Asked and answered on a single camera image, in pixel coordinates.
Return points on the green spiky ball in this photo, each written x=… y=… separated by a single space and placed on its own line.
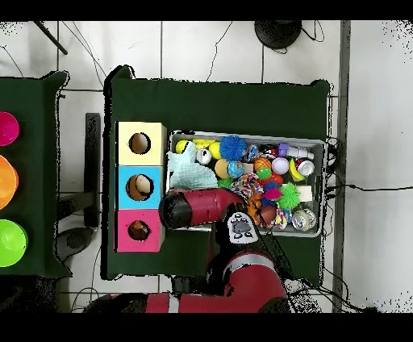
x=288 y=196

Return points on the pink bowl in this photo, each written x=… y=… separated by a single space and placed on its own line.
x=8 y=129

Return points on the black round stand base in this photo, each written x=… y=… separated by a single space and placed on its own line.
x=277 y=34

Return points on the silver mesh bin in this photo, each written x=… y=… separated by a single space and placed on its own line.
x=317 y=196

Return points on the grey black stand foot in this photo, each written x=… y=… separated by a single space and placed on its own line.
x=75 y=240

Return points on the thin black rod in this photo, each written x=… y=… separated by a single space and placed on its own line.
x=51 y=38

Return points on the small brown football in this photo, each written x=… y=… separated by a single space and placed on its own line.
x=268 y=214

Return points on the blue spiky ball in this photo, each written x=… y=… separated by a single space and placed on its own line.
x=232 y=147

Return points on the rainbow spiky caterpillar toy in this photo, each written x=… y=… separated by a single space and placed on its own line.
x=271 y=193

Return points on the orange bowl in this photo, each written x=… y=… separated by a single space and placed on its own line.
x=8 y=182

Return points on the black upright panel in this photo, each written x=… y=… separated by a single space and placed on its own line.
x=93 y=161

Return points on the small orange basketball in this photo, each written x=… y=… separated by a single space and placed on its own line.
x=262 y=164

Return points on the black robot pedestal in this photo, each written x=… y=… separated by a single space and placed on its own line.
x=187 y=284

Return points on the wooden box with three holes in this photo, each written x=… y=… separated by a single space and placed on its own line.
x=155 y=174

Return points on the dark green table cloth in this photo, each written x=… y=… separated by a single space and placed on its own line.
x=35 y=161
x=209 y=106

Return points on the small white baseball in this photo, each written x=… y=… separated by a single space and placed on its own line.
x=280 y=165

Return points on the green bowl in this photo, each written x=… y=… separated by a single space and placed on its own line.
x=11 y=243

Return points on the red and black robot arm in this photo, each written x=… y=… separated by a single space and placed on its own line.
x=206 y=206

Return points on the mint knitted cloth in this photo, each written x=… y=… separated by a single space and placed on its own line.
x=190 y=174

